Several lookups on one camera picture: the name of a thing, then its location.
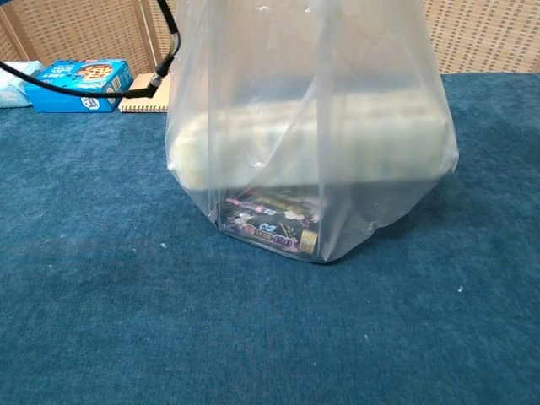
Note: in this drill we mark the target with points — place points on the wicker folding screen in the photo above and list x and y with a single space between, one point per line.
485 34

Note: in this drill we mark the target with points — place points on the light blue wet wipes pack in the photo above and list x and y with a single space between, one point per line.
10 90

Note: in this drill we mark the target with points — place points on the blue carpet table mat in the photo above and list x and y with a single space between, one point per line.
126 295

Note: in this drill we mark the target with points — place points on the orange spiral notebook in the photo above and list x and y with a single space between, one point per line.
143 103

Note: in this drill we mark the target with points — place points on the clear plastic bag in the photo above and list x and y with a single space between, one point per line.
274 63

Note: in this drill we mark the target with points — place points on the blue cookie box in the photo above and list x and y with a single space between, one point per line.
63 101

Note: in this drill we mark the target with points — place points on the black printed snack pack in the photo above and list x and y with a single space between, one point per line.
270 228

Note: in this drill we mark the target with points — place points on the cream food package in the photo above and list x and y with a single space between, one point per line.
337 143

